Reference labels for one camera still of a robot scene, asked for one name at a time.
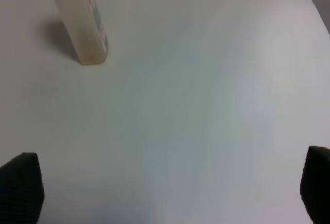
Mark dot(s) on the pink label drink bottle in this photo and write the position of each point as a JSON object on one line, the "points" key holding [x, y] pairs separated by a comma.
{"points": [[83, 22]]}

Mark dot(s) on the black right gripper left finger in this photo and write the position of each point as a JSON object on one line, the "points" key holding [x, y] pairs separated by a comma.
{"points": [[22, 191]]}

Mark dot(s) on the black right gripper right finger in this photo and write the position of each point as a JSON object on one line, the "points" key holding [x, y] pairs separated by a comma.
{"points": [[314, 186]]}

